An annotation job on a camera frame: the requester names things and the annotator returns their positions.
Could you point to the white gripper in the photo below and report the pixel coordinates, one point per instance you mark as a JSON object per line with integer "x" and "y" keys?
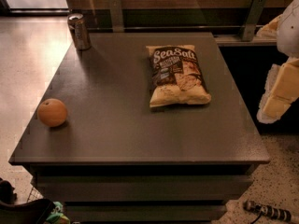
{"x": 290, "y": 32}

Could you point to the orange fruit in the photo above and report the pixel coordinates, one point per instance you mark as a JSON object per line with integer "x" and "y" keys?
{"x": 52, "y": 112}

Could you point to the sea salt chips bag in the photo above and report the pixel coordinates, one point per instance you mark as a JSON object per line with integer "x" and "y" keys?
{"x": 176, "y": 76}

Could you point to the dark grey drawer table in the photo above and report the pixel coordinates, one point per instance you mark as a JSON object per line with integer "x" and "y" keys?
{"x": 118, "y": 160}

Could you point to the silver drink can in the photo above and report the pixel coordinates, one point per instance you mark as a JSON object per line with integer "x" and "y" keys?
{"x": 78, "y": 31}

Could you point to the green colourful package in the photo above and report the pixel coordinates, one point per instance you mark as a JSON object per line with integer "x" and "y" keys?
{"x": 57, "y": 216}

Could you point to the right metal bracket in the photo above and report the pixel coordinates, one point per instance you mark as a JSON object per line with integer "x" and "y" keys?
{"x": 247, "y": 30}

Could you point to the metal bracket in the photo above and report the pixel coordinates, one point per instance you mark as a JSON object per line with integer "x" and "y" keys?
{"x": 116, "y": 16}
{"x": 247, "y": 30}

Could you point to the black striped handle tool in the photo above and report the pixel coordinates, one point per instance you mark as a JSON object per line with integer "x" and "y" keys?
{"x": 270, "y": 212}

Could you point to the left metal bracket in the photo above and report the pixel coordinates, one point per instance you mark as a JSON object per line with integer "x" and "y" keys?
{"x": 116, "y": 16}

